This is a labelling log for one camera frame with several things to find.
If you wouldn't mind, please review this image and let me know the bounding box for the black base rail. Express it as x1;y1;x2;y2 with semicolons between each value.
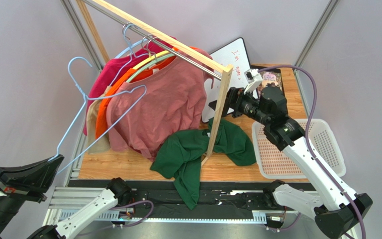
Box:
126;180;287;221

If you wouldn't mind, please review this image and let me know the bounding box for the dusty pink t-shirt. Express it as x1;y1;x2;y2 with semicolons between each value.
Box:
105;46;215;162

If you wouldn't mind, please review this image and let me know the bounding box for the wooden clothes rack frame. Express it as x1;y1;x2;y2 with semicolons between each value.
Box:
75;0;235;165

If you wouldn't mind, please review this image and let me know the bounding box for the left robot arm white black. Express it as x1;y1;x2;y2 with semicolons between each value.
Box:
0;154;132;239

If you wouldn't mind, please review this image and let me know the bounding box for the white whiteboard black frame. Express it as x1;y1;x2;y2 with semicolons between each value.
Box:
201;37;251;123

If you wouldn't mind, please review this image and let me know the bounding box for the orange t-shirt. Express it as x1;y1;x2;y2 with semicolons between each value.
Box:
95;45;200;140

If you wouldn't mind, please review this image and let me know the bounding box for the mint green hanger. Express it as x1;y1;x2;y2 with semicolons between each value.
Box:
125;48;174;83

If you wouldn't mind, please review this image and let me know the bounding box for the yellow hanger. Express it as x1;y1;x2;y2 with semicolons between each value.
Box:
132;34;170;70

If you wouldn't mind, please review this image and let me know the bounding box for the metal hanging rod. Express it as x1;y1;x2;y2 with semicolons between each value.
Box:
84;0;224;80

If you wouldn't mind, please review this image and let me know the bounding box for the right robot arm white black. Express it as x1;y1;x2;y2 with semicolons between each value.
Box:
222;87;373;239

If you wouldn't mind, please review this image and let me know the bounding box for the blue hanger at back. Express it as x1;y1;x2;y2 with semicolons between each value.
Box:
109;22;152;86

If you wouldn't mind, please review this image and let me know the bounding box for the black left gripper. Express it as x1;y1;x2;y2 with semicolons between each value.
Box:
0;153;65;239

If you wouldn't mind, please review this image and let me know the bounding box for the magenta t-shirt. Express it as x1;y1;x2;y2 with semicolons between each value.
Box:
83;37;177;136

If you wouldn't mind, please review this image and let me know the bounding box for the white plastic basket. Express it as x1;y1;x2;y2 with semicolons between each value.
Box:
252;119;347;180

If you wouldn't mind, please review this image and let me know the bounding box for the beige t-shirt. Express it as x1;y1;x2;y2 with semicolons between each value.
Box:
86;100;110;154

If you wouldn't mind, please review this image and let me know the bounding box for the green t-shirt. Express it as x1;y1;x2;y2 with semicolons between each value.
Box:
150;119;256;210

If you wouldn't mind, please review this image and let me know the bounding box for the light blue wire hanger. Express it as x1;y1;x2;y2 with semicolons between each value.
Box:
48;56;148;175

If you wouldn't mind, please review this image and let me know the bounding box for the illustrated paperback book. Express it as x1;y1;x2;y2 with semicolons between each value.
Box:
257;71;284;97

